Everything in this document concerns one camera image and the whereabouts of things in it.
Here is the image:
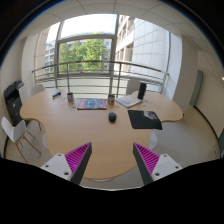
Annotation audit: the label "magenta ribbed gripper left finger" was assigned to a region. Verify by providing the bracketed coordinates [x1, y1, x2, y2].
[42, 143, 92, 185]

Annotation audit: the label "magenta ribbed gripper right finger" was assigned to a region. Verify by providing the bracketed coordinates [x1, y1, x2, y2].
[133, 143, 182, 185]

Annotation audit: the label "black mouse pad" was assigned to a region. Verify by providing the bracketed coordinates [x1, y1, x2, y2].
[128, 110, 162, 130]

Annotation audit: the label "black computer mouse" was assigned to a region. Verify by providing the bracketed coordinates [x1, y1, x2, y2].
[108, 112, 117, 122]

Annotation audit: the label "colourful magazine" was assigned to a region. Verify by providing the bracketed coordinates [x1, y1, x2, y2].
[77, 98, 107, 110]

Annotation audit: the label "white chair wooden legs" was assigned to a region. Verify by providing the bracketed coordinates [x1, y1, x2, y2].
[1, 117, 39, 158]

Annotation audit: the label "patterned mug left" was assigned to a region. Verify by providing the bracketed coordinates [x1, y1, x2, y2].
[67, 92, 74, 103]

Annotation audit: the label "patterned mug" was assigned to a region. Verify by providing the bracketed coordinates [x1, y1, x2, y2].
[108, 94, 115, 105]
[67, 92, 74, 103]

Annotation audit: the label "open light booklet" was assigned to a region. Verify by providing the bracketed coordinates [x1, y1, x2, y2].
[116, 95, 142, 108]

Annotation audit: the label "small dark blue object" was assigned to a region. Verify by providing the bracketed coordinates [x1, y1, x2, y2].
[52, 92, 61, 99]

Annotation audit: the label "patterned mug centre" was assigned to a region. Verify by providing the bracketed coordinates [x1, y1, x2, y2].
[108, 94, 115, 105]

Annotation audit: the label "black cylindrical speaker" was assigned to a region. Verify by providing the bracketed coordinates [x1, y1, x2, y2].
[137, 82, 147, 100]

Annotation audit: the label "white chair far right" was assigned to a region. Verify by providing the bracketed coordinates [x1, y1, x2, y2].
[126, 79, 140, 95]

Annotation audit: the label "white chair far left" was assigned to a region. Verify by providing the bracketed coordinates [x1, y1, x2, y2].
[31, 84, 45, 96]

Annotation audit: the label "metal window railing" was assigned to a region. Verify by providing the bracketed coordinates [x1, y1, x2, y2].
[32, 60, 168, 96]

